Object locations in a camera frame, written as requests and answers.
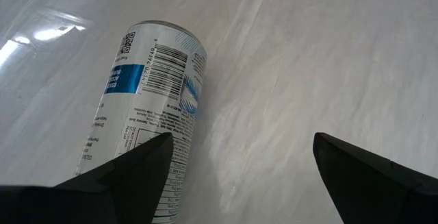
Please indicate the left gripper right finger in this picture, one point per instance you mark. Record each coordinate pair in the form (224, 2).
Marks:
(376, 189)

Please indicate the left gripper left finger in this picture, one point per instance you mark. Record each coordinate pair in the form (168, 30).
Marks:
(119, 189)

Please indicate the Celsius can blue palm print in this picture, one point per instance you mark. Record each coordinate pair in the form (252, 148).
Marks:
(154, 80)

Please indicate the white table cover sheet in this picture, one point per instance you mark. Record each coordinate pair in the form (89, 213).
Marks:
(308, 63)

